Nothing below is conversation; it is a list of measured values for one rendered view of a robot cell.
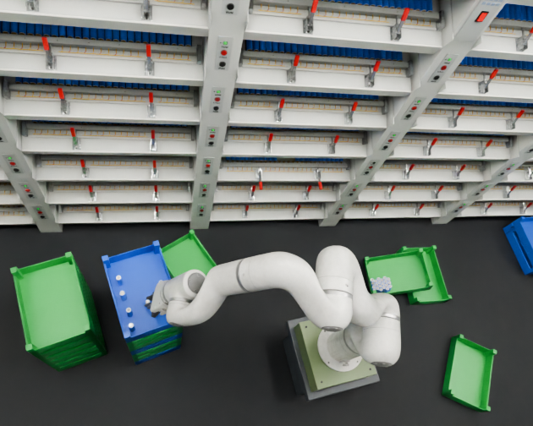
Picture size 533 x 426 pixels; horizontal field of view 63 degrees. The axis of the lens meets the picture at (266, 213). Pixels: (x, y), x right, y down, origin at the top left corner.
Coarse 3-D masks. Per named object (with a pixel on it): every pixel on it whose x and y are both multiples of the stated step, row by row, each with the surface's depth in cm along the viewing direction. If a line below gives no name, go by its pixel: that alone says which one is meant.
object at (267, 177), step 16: (224, 160) 186; (288, 160) 192; (304, 160) 194; (352, 160) 195; (224, 176) 185; (240, 176) 187; (272, 176) 190; (288, 176) 192; (304, 176) 193; (336, 176) 197; (352, 176) 195
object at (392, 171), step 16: (400, 160) 202; (416, 160) 206; (432, 160) 208; (384, 176) 202; (400, 176) 204; (416, 176) 206; (432, 176) 208; (448, 176) 210; (464, 176) 212; (480, 176) 213
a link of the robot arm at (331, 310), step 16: (256, 256) 111; (272, 256) 106; (288, 256) 106; (240, 272) 111; (256, 272) 107; (272, 272) 104; (288, 272) 104; (304, 272) 105; (256, 288) 110; (272, 288) 109; (288, 288) 107; (304, 288) 106; (320, 288) 105; (304, 304) 108; (320, 304) 105; (336, 304) 106; (352, 304) 109; (320, 320) 107; (336, 320) 105
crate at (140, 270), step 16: (112, 256) 155; (128, 256) 160; (144, 256) 163; (160, 256) 164; (112, 272) 158; (128, 272) 159; (144, 272) 160; (160, 272) 161; (112, 288) 150; (128, 288) 156; (144, 288) 157; (128, 304) 154; (144, 304) 155; (128, 320) 151; (144, 320) 152; (160, 320) 153; (128, 336) 142; (144, 336) 150
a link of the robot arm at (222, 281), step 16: (208, 272) 120; (224, 272) 115; (208, 288) 118; (224, 288) 115; (240, 288) 112; (176, 304) 124; (192, 304) 118; (208, 304) 119; (176, 320) 122; (192, 320) 120
